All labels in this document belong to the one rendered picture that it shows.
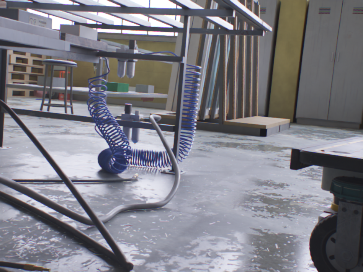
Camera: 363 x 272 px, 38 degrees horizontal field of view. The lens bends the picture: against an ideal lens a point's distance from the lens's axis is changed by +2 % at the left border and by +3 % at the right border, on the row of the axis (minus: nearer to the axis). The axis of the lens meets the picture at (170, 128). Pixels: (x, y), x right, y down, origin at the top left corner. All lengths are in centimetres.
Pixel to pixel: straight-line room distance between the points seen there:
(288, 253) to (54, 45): 95
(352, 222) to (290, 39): 748
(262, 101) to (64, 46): 698
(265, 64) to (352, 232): 740
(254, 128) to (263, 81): 331
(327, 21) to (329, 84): 97
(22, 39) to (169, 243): 72
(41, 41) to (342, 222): 100
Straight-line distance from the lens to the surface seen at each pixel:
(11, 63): 932
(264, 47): 862
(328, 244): 132
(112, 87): 685
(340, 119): 845
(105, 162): 244
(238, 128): 537
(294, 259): 150
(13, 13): 222
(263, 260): 145
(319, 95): 847
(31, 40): 162
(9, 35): 154
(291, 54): 863
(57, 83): 679
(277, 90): 863
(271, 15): 867
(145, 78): 973
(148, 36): 970
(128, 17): 330
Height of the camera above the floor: 44
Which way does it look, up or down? 5 degrees down
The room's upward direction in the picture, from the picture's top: 5 degrees clockwise
